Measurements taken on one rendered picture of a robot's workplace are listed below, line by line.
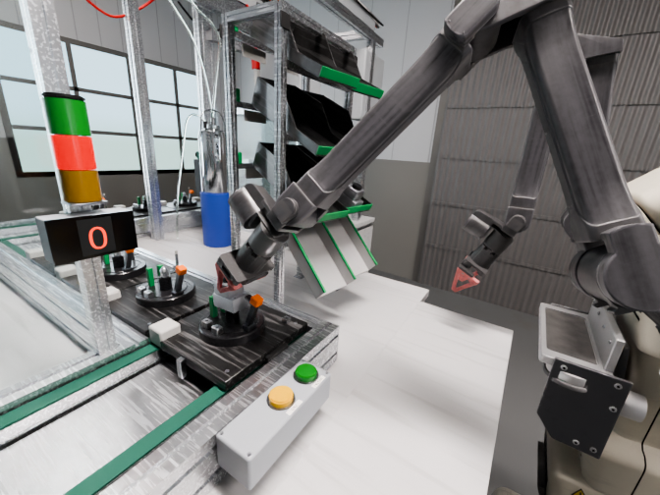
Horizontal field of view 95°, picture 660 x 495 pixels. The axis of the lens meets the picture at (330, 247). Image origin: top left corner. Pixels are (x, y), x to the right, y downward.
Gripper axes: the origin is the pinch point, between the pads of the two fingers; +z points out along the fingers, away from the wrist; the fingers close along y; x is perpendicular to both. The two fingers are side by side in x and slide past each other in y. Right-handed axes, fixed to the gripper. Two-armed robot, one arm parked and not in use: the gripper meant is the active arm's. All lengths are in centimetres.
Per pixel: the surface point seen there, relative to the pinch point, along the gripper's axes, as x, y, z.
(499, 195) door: 29, -280, -20
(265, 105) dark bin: -34.0, -23.8, -21.2
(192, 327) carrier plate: 1.8, 5.2, 12.5
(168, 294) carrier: -10.7, 1.3, 20.7
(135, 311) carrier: -10.3, 9.0, 23.0
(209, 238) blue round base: -47, -53, 64
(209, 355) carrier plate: 9.9, 8.9, 5.3
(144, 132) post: -101, -43, 47
